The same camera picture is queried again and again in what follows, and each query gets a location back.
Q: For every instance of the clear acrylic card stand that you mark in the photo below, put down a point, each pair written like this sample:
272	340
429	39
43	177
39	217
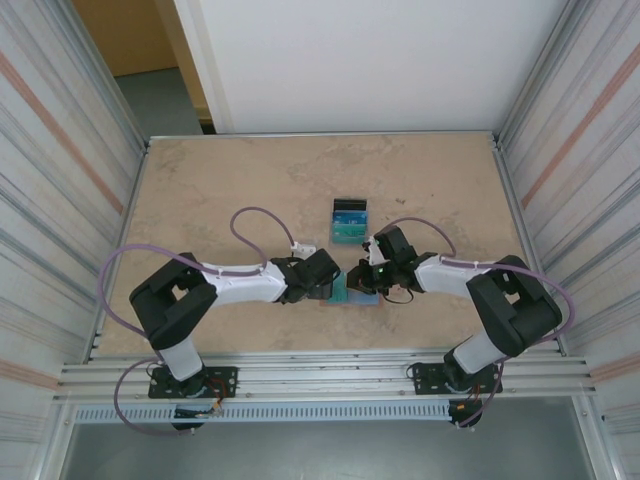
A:
345	243

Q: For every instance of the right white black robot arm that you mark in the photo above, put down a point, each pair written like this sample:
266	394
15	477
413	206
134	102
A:
450	275

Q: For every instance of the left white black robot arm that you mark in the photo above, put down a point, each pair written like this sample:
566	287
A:
240	285

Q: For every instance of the teal card in stand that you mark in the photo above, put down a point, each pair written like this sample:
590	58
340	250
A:
347	233

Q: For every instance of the blue card in stand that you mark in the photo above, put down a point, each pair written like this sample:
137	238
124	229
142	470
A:
350	217

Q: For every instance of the black card in stand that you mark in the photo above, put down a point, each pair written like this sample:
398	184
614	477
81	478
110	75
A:
350	204

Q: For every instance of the wooden door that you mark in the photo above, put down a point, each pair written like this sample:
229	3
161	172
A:
130	35

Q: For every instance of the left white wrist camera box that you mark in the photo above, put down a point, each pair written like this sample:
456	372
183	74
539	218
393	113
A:
304	248

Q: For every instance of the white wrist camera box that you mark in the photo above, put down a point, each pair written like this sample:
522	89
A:
372	252
304	248

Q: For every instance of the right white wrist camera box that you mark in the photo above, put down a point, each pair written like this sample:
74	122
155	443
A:
372	252

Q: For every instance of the aluminium rail frame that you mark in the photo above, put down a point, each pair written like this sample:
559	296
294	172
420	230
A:
320	370

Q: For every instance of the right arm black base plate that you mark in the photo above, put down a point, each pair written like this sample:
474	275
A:
425	375

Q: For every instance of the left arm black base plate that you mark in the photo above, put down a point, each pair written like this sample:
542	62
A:
225	372

